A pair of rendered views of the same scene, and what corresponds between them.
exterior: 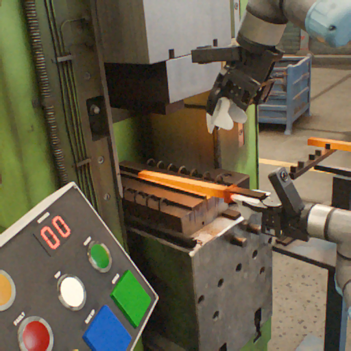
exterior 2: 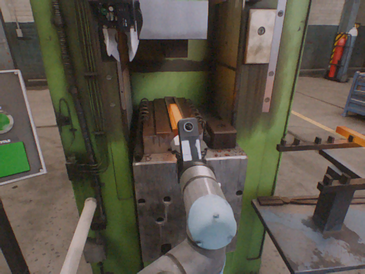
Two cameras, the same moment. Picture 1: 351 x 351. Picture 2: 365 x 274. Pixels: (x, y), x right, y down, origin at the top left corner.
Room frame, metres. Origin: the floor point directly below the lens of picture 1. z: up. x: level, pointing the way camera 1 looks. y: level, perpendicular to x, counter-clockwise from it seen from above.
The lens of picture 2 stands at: (0.53, -0.54, 1.29)
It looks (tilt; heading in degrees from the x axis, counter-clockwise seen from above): 25 degrees down; 38
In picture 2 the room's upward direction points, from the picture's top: straight up
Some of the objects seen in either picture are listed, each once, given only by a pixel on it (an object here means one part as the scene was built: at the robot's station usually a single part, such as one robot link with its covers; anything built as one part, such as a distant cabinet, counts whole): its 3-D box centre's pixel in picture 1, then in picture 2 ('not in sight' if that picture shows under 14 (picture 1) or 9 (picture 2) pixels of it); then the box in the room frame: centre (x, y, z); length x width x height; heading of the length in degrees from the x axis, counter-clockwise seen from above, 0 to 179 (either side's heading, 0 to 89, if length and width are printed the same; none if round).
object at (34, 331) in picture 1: (35, 337); not in sight; (0.48, 0.20, 1.09); 0.05 x 0.03 x 0.04; 136
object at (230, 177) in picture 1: (226, 185); (220, 134); (1.23, -0.17, 0.95); 0.12 x 0.08 x 0.06; 46
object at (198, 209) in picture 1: (149, 192); (168, 119); (1.20, 0.07, 0.96); 0.42 x 0.20 x 0.09; 46
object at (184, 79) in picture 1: (135, 70); (165, 22); (1.20, 0.07, 1.32); 0.42 x 0.20 x 0.10; 46
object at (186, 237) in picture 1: (138, 222); (140, 132); (1.08, 0.10, 0.93); 0.40 x 0.03 x 0.03; 46
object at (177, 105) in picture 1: (134, 96); (172, 45); (1.25, 0.08, 1.24); 0.30 x 0.07 x 0.06; 46
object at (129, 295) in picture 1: (129, 298); (8, 160); (0.65, 0.09, 1.01); 0.07 x 0.05 x 0.07; 161
